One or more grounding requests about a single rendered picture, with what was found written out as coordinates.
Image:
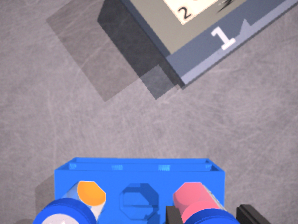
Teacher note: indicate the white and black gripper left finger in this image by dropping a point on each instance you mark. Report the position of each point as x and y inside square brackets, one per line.
[172, 215]

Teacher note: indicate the blue-capped tube marked x5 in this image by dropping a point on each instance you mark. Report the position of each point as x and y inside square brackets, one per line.
[82, 204]

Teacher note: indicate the blue tube rack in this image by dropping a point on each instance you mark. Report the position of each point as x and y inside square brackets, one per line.
[142, 192]

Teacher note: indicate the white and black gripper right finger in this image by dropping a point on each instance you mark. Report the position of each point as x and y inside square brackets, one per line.
[247, 214]

